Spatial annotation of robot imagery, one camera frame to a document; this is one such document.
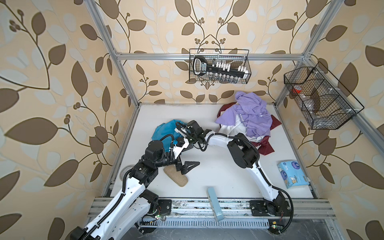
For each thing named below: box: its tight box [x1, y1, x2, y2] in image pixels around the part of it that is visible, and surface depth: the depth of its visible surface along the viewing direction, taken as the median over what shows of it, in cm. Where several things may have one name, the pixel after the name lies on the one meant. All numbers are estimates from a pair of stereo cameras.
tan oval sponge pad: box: [163, 164, 189, 188], surface depth 83 cm
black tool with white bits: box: [193, 56, 248, 78], surface depth 85 cm
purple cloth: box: [215, 91, 273, 138], surface depth 97 cm
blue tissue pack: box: [277, 160, 310, 189], surface depth 82 cm
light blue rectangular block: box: [206, 187, 225, 222], surface depth 77 cm
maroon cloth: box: [217, 102, 282, 156], surface depth 95 cm
